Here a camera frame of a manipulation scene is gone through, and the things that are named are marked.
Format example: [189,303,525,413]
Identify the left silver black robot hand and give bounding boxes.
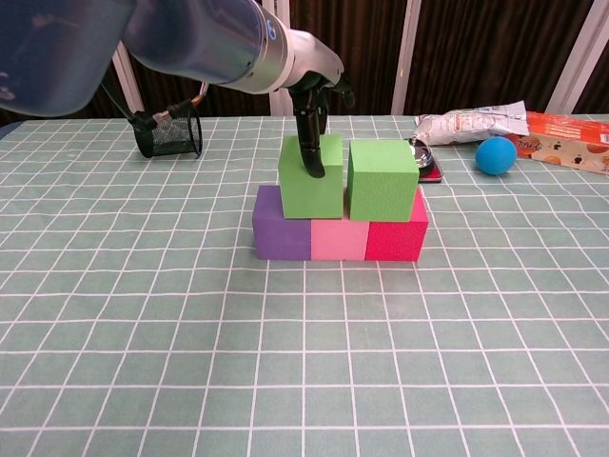
[284,28,357,180]

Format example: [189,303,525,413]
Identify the green foam cube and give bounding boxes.
[346,138,421,223]
[277,133,344,221]

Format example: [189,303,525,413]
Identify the purple foam cube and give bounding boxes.
[251,185,314,262]

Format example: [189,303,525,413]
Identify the magenta foam cube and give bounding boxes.
[363,188,429,262]

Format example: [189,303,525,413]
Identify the silver call bell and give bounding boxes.
[407,134,434,173]

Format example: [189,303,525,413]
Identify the black mesh pen holder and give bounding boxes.
[132,105,205,159]

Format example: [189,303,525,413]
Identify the red flat case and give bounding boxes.
[417,159,443,185]

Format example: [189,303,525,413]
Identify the white snack bag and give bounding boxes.
[412,99,530,147]

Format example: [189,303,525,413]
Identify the light pink foam cube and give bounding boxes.
[309,217,371,262]

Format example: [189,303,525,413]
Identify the blue ball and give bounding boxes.
[475,136,519,176]

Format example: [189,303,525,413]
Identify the orange cardboard box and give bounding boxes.
[503,111,609,178]

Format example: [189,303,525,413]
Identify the green checked tablecloth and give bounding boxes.
[0,113,609,457]

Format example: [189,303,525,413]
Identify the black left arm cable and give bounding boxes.
[99,80,210,132]

